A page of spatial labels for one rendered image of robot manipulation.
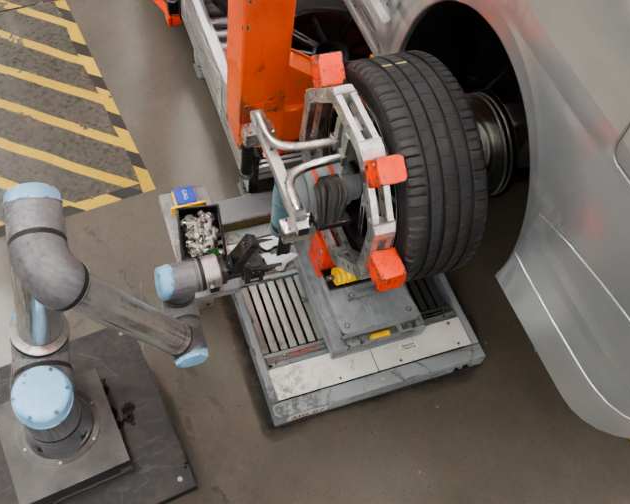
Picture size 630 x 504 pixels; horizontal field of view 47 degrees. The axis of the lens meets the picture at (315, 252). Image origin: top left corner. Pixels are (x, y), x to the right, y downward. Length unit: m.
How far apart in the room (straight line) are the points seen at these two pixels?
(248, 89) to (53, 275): 1.09
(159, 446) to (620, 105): 1.57
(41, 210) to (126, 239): 1.45
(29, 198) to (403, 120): 0.90
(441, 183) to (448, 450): 1.16
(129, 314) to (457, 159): 0.89
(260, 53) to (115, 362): 1.07
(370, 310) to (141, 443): 0.91
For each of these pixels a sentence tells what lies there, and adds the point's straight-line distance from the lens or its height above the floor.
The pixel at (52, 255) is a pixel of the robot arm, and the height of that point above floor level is 1.22.
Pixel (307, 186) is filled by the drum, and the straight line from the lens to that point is 2.01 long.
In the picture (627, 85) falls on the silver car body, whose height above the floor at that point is 1.53.
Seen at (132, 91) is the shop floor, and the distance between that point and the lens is 3.53.
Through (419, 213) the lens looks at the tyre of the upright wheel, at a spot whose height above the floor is 1.03.
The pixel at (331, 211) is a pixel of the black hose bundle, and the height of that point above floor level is 1.01.
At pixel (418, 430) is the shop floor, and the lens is 2.71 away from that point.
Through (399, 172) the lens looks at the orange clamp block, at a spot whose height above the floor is 1.14.
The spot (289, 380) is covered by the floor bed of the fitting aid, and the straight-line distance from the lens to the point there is 2.62.
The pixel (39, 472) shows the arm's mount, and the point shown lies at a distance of 2.23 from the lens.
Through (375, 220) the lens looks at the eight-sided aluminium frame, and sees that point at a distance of 1.87.
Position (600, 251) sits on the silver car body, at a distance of 1.74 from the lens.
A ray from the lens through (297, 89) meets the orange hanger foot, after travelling 2.48.
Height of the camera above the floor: 2.48
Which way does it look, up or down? 56 degrees down
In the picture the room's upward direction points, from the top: 12 degrees clockwise
